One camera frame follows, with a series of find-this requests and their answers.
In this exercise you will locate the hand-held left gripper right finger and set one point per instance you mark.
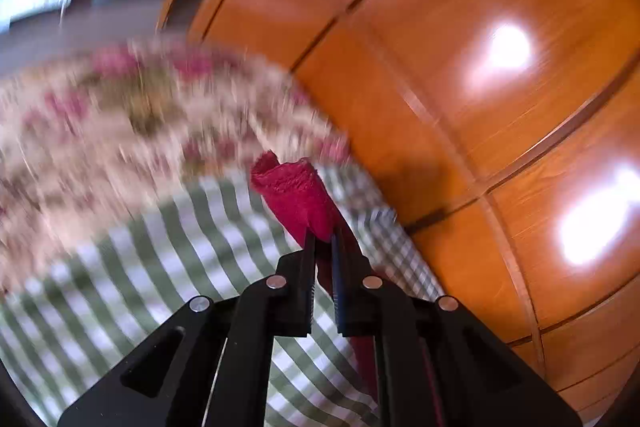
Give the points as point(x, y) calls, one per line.
point(340, 292)

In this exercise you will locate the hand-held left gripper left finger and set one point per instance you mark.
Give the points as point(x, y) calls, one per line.
point(308, 292)

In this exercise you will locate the red terry cloth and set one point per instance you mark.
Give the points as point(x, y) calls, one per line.
point(296, 197)

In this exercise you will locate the green checked bed sheet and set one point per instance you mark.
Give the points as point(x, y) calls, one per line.
point(125, 277)

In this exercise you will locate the wooden wardrobe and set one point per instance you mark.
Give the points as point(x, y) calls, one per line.
point(450, 107)

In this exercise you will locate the floral blanket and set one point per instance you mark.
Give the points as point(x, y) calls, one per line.
point(125, 132)

